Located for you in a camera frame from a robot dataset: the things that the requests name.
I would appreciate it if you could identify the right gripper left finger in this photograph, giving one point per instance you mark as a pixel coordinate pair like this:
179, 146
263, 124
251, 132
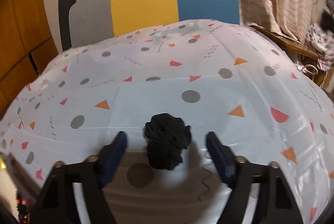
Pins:
111, 156

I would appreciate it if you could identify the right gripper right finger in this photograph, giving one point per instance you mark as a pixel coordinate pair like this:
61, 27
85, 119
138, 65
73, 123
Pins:
222, 157

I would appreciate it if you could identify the black scrunchie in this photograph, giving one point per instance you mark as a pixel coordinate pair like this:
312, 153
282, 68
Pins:
167, 137

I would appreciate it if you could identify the patterned white tablecloth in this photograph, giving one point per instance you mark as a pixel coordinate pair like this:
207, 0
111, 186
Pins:
216, 77

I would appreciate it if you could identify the wooden side table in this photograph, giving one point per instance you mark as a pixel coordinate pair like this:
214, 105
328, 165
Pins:
306, 56

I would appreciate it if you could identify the wooden panel cabinet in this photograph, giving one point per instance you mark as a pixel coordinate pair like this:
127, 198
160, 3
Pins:
27, 46

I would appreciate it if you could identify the crumpled clothes pile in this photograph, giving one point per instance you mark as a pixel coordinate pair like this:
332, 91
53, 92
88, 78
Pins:
321, 43

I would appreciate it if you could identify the grey yellow blue chair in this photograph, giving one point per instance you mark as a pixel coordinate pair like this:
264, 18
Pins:
85, 22

